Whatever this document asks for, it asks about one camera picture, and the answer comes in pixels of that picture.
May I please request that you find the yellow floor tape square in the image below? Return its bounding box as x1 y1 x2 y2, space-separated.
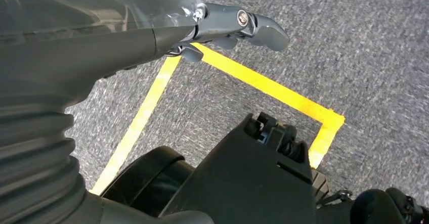
89 42 346 196

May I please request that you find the black right robot leg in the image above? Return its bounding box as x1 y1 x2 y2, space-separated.
315 187 429 224

